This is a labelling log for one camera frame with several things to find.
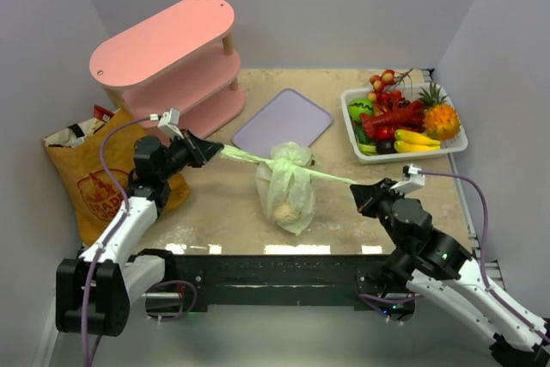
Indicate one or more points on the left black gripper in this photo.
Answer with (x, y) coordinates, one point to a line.
(194, 149)

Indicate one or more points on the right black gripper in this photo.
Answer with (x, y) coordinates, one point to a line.
(372, 197)

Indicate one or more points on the light green plastic bag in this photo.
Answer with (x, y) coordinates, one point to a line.
(285, 183)

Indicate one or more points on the red Chuba chips bag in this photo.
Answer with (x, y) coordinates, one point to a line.
(102, 114)

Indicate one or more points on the brown Trader Joe's bag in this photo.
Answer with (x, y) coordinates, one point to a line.
(75, 152)

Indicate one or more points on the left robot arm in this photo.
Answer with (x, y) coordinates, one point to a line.
(95, 291)

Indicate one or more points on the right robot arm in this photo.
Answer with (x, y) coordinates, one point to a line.
(434, 266)

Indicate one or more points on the dark purple toy plum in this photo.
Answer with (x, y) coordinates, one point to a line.
(385, 147)

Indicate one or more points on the lower yellow toy banana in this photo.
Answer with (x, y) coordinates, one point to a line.
(405, 147)

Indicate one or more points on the yellow toy banana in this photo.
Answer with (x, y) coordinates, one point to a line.
(415, 138)
(405, 147)

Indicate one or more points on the red toy apple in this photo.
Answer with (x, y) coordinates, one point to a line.
(384, 133)

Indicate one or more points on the green toy watermelon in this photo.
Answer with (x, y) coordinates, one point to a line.
(360, 106)

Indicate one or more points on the upper yellow toy banana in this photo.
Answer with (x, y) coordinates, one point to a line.
(415, 138)

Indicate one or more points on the red toy lobster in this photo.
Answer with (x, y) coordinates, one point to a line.
(413, 114)

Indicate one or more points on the pink two-tier shelf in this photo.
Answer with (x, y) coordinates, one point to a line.
(183, 57)

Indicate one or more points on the lavender tray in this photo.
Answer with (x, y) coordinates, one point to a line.
(288, 117)

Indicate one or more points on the toy pineapple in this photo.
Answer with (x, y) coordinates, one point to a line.
(441, 121)

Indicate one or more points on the red yellow berry sprig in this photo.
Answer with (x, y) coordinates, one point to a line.
(388, 86)

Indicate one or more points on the white plastic basket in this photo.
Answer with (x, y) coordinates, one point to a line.
(457, 144)

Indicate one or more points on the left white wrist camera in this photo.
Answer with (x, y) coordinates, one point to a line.
(168, 124)

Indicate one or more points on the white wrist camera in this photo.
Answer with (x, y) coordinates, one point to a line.
(413, 180)
(168, 124)

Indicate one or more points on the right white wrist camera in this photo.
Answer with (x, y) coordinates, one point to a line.
(413, 180)

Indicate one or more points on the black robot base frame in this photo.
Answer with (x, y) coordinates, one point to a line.
(198, 282)

